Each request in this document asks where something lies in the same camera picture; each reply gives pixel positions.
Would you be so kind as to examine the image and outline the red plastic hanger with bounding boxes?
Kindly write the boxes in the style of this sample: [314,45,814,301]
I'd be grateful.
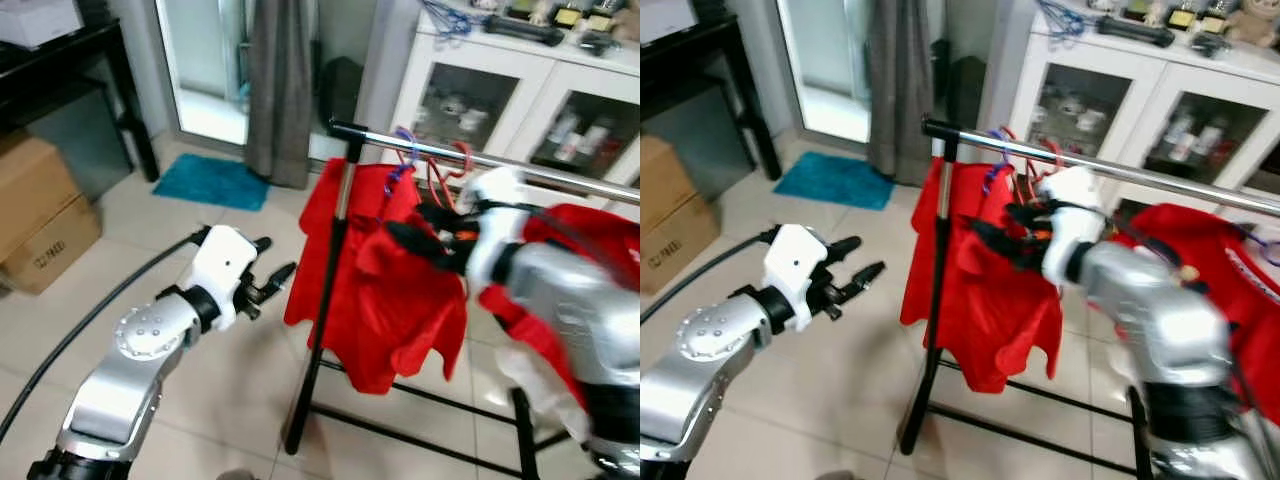
[428,140,476,213]
[1010,128,1066,206]

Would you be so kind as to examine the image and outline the purple plastic hanger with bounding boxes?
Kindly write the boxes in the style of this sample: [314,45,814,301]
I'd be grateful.
[1232,222,1280,269]
[982,128,1013,196]
[385,127,419,196]

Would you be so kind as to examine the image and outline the red shirt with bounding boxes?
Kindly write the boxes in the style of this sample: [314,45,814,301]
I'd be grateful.
[1110,203,1280,371]
[478,203,641,411]
[284,160,471,396]
[900,160,1066,394]

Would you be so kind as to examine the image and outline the teal floor mat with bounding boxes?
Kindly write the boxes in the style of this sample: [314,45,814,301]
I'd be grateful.
[772,152,896,211]
[152,153,271,213]

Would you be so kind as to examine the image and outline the black floor speaker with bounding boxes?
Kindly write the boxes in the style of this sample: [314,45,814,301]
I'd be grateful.
[937,55,986,131]
[320,57,364,136]

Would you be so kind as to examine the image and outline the printed cardboard box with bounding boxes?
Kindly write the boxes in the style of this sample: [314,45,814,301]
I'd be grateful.
[0,195,104,297]
[640,195,723,296]

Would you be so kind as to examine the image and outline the grey curtain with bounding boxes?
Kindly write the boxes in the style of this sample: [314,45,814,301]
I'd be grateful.
[868,0,936,186]
[245,0,319,191]

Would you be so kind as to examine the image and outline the white glass door cabinet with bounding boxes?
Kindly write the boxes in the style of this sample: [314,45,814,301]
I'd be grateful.
[1005,10,1280,216]
[385,10,641,196]

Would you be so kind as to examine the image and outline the white framed glass door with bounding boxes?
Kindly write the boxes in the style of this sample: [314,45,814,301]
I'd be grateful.
[155,0,251,149]
[775,0,873,146]

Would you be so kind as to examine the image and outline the plain cardboard box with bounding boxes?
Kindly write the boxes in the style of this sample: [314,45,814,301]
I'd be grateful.
[640,135,689,241]
[0,130,83,263]

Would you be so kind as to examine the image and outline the long black case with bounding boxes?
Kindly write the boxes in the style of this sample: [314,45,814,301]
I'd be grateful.
[1095,15,1176,49]
[483,15,566,48]

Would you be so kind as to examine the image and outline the black desk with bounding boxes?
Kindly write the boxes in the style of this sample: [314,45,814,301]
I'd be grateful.
[0,20,161,184]
[640,15,783,181]

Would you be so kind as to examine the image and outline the white box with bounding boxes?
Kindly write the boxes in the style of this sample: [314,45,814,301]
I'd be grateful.
[0,0,86,51]
[640,0,699,46]

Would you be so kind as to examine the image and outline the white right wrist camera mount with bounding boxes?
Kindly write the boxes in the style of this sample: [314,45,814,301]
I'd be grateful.
[463,168,531,291]
[1040,166,1106,286]

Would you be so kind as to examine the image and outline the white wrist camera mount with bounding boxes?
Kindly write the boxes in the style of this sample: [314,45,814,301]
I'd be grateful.
[762,224,831,333]
[463,168,531,291]
[1040,166,1106,286]
[187,225,263,331]

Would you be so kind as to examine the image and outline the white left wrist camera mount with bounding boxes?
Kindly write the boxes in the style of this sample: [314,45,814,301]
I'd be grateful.
[187,225,263,331]
[762,224,831,333]

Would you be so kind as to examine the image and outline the black clothes rack frame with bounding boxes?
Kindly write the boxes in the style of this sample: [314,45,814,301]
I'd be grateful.
[283,120,576,480]
[897,118,1166,480]

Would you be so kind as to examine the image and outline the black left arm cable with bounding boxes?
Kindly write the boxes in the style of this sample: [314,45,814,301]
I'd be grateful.
[0,226,213,446]
[640,228,779,323]

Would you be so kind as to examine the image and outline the silver clothes rack rail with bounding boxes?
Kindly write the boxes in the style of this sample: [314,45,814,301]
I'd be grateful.
[922,118,1280,218]
[330,120,641,204]

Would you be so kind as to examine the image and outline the blue cable bundle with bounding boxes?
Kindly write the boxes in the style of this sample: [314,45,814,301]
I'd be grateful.
[418,3,473,43]
[1035,0,1091,41]

